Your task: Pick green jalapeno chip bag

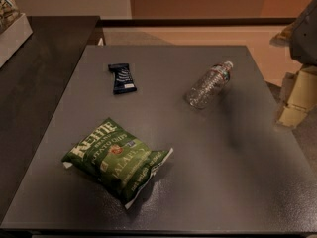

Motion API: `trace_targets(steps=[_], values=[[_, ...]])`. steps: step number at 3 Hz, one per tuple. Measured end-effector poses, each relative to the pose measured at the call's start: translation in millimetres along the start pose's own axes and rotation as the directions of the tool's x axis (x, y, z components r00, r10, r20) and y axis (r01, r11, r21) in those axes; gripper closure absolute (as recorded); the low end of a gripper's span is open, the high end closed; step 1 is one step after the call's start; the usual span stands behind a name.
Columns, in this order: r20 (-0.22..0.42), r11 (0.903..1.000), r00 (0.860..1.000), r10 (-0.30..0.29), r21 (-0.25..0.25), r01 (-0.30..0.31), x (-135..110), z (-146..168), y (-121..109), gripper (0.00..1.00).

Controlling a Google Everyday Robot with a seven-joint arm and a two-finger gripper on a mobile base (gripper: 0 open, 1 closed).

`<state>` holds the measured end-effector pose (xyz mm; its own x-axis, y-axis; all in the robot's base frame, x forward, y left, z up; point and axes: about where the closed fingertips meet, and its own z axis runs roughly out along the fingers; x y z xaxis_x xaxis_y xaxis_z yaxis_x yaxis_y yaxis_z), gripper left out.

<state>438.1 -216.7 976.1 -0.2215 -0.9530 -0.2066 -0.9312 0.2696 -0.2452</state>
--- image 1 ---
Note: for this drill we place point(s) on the dark wooden side table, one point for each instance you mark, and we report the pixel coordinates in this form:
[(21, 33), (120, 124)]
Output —
[(32, 82)]

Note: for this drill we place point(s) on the green jalapeno chip bag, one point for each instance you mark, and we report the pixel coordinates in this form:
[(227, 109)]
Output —
[(119, 160)]

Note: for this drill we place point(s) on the tan cardboard boxes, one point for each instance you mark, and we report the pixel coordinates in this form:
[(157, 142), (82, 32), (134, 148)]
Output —
[(298, 96)]

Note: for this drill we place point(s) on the white box with snacks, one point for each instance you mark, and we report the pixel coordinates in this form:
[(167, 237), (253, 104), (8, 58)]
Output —
[(14, 29)]

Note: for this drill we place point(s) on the dark blue snack wrapper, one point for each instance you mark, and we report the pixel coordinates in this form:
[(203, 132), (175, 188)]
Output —
[(123, 82)]

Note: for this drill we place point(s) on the clear plastic water bottle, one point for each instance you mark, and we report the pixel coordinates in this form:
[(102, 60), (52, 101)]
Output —
[(209, 85)]

